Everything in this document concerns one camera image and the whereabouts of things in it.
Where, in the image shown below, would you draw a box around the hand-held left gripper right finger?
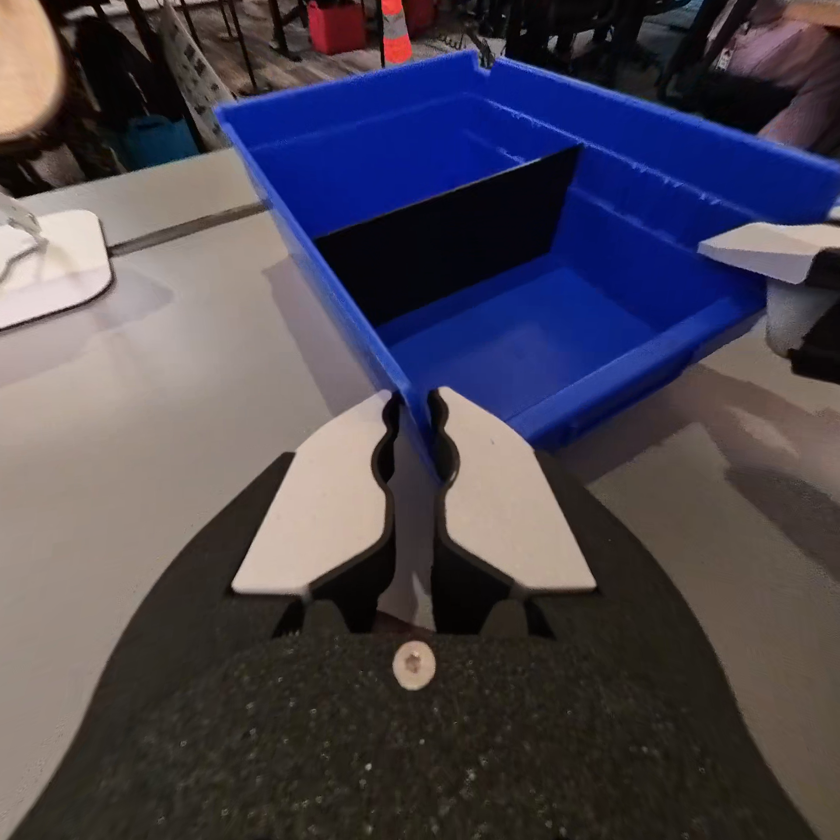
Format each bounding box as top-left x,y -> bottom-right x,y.
428,387 -> 598,599

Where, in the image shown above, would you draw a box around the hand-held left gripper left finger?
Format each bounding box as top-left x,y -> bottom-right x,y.
230,390 -> 401,597

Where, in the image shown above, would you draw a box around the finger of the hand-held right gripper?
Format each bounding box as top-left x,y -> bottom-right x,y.
697,222 -> 840,358

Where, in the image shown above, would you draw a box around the blue plastic bin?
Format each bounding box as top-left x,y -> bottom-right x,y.
215,49 -> 840,483

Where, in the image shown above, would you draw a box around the pink cloth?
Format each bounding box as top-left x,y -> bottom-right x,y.
722,13 -> 840,158

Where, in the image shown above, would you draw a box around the black office chair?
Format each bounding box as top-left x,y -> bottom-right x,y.
505,0 -> 657,86

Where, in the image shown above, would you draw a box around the wooden book stand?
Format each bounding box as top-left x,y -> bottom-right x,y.
0,0 -> 116,330

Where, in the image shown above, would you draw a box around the orange traffic cone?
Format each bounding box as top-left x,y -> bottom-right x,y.
382,0 -> 414,67

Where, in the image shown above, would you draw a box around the grey perforated panel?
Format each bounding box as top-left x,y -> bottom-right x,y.
157,0 -> 231,148

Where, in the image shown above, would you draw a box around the red crate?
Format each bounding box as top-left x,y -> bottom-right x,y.
307,0 -> 368,56

